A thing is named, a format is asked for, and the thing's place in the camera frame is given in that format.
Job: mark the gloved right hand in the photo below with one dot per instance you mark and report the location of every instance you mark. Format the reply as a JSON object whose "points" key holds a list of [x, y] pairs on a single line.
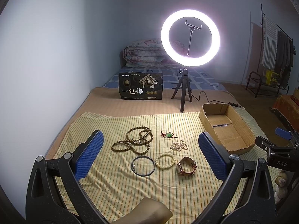
{"points": [[281, 186]]}

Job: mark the cardboard box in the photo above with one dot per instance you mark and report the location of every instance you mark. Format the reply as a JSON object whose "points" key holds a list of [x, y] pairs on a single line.
{"points": [[227, 128]]}

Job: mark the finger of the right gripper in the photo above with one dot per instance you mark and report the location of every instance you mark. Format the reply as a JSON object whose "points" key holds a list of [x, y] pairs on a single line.
{"points": [[282, 133]]}

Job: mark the yellow box on rack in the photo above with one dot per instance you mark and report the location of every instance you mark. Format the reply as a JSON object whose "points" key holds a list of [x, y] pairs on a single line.
{"points": [[272, 78]]}

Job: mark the black tripod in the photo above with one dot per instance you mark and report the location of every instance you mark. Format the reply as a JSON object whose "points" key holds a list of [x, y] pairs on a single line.
{"points": [[185, 86]]}

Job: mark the orange wooden furniture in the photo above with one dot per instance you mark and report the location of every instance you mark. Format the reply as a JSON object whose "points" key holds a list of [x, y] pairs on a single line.
{"points": [[286, 107]]}

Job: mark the folded floral quilt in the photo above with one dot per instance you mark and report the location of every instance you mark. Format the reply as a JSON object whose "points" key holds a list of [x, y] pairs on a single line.
{"points": [[147, 53]]}

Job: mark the tan bed sheet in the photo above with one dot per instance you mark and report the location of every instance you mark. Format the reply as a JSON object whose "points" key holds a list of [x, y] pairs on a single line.
{"points": [[107, 101]]}

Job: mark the dark bangle with pearl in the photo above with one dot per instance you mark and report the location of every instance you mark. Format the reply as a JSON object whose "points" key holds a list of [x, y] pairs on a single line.
{"points": [[143, 166]]}

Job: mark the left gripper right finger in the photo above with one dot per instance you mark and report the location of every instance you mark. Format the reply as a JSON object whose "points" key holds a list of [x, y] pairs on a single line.
{"points": [[246, 194]]}

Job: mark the blue patterned bedsheet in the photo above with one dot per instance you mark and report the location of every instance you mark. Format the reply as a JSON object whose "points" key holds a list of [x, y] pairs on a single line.
{"points": [[198, 77]]}

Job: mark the white ring light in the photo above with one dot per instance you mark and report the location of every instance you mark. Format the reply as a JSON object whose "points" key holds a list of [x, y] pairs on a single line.
{"points": [[185, 60]]}

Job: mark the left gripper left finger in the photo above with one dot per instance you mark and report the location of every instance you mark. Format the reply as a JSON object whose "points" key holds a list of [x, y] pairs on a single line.
{"points": [[54, 192]]}

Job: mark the striped yellow cloth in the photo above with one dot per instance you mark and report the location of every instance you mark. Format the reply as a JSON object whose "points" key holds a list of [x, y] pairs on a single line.
{"points": [[174, 172]]}

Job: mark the black metal shoe rack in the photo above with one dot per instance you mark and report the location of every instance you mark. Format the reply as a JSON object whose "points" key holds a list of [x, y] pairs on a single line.
{"points": [[256, 84]]}

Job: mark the red strap wristwatch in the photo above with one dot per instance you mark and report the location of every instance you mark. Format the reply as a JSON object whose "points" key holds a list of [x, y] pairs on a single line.
{"points": [[186, 166]]}

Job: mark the black snack bag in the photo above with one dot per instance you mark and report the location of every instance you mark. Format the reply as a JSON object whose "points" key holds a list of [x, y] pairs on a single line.
{"points": [[140, 86]]}

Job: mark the clothes rack with clothes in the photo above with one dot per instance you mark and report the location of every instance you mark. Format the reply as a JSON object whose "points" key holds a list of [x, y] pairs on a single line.
{"points": [[277, 49]]}

